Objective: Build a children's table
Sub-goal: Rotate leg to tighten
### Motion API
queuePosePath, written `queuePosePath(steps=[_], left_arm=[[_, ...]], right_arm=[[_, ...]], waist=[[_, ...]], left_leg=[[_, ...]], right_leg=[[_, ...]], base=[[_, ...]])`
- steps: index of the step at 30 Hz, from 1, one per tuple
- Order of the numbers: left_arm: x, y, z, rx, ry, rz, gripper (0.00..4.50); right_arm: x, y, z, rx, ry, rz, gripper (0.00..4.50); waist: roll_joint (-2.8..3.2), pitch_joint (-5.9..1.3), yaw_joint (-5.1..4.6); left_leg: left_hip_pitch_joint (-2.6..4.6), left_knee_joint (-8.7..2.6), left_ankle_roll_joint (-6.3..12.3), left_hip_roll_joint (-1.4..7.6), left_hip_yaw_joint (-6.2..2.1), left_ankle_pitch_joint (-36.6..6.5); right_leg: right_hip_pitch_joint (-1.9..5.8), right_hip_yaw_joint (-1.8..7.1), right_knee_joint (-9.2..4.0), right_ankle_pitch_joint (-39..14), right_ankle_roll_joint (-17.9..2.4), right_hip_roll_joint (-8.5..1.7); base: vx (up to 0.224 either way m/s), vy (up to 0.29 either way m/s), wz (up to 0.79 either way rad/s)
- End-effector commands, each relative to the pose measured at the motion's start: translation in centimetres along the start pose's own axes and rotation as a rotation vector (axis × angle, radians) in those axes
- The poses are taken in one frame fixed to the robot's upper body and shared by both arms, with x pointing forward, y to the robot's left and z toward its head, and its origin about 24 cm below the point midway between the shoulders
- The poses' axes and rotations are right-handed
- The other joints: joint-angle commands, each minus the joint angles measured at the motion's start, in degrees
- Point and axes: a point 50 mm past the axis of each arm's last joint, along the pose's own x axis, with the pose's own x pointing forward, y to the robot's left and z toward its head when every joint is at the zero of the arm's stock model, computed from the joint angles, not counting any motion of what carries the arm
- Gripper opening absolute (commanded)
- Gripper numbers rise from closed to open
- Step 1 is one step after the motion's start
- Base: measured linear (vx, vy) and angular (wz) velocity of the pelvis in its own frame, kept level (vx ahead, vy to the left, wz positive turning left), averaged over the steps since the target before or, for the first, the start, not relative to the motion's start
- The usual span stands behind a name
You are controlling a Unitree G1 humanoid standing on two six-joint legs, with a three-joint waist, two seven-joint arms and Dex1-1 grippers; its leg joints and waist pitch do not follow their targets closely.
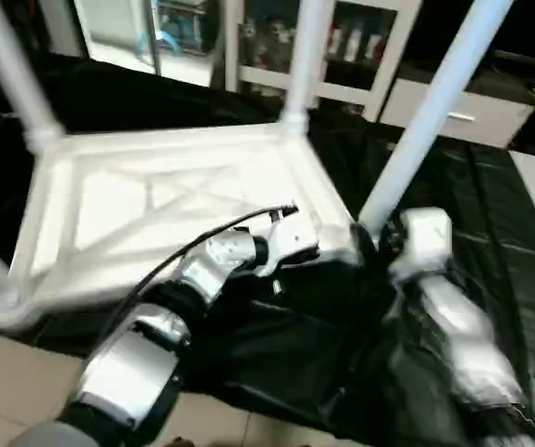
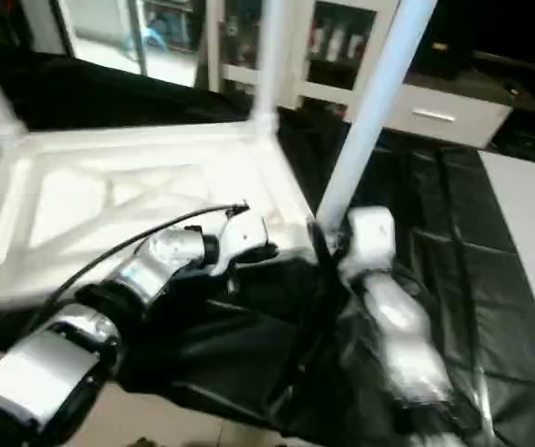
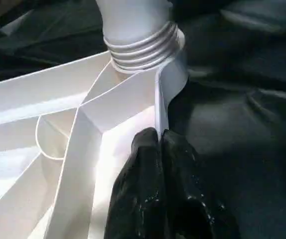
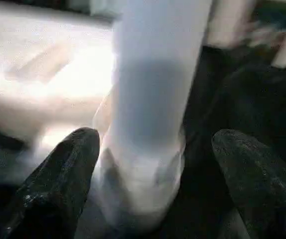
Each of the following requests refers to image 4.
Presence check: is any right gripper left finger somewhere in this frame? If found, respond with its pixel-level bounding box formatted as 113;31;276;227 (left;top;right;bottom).
0;127;101;239

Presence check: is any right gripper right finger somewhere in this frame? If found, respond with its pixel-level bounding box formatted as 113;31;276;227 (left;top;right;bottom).
211;129;286;239

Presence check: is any white plastic table top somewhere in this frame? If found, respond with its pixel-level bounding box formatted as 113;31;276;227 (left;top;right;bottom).
0;2;119;160

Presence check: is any black work surface mat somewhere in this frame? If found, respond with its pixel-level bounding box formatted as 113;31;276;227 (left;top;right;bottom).
0;45;286;239

